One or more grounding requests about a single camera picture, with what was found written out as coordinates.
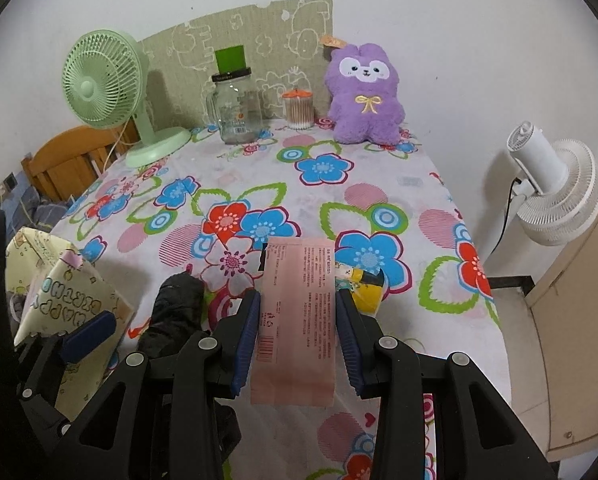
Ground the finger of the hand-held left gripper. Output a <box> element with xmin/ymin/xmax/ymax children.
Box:
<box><xmin>16</xmin><ymin>310</ymin><xmax>117</xmax><ymax>441</ymax></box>

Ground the green patterned cardboard board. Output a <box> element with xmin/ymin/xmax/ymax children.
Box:
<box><xmin>141</xmin><ymin>0</ymin><xmax>334</xmax><ymax>128</ymax></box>

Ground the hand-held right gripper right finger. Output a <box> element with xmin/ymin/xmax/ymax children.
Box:
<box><xmin>335</xmin><ymin>287</ymin><xmax>554</xmax><ymax>480</ymax></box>

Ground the beige door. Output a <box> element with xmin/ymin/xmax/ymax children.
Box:
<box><xmin>524</xmin><ymin>160</ymin><xmax>598</xmax><ymax>463</ymax></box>

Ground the pink tissue pack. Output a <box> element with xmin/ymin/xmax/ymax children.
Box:
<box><xmin>250</xmin><ymin>239</ymin><xmax>336</xmax><ymax>407</ymax></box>

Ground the purple plush bunny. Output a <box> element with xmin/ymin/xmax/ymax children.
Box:
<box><xmin>321</xmin><ymin>35</ymin><xmax>407</xmax><ymax>146</ymax></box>

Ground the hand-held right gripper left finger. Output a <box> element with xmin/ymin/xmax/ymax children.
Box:
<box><xmin>64</xmin><ymin>290</ymin><xmax>262</xmax><ymax>480</ymax></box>

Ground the black cloth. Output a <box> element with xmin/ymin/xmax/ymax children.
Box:
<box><xmin>139</xmin><ymin>270</ymin><xmax>206</xmax><ymax>358</ymax></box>

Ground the cotton swab box orange lid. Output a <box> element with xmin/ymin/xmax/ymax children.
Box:
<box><xmin>283</xmin><ymin>89</ymin><xmax>316</xmax><ymax>131</ymax></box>

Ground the white standing fan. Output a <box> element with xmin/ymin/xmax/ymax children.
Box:
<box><xmin>506</xmin><ymin>121</ymin><xmax>598</xmax><ymax>246</ymax></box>

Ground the black fan power cable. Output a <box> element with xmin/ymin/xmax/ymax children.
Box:
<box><xmin>493</xmin><ymin>177</ymin><xmax>522</xmax><ymax>263</ymax></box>

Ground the glass jar with black lid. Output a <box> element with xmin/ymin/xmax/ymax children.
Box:
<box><xmin>206</xmin><ymin>71</ymin><xmax>264</xmax><ymax>146</ymax></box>

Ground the green plastic cup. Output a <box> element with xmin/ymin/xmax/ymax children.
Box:
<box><xmin>215</xmin><ymin>46</ymin><xmax>247</xmax><ymax>75</ymax></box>

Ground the floral tablecloth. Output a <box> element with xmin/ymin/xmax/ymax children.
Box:
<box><xmin>49</xmin><ymin>117</ymin><xmax>504</xmax><ymax>480</ymax></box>

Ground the yellow printed tissue packet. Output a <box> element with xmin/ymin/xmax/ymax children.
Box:
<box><xmin>336</xmin><ymin>266</ymin><xmax>386</xmax><ymax>317</ymax></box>

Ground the wooden bed headboard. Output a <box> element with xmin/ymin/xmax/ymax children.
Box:
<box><xmin>21</xmin><ymin>125</ymin><xmax>136</xmax><ymax>206</ymax></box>

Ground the green desk fan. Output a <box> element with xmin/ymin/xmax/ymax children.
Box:
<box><xmin>61</xmin><ymin>30</ymin><xmax>192</xmax><ymax>168</ymax></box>

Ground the blue plaid pillow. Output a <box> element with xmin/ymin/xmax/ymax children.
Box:
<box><xmin>4</xmin><ymin>187</ymin><xmax>77</xmax><ymax>233</ymax></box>

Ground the yellow printed fabric storage box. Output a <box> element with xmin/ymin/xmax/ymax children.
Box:
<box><xmin>4</xmin><ymin>227</ymin><xmax>134</xmax><ymax>411</ymax></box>

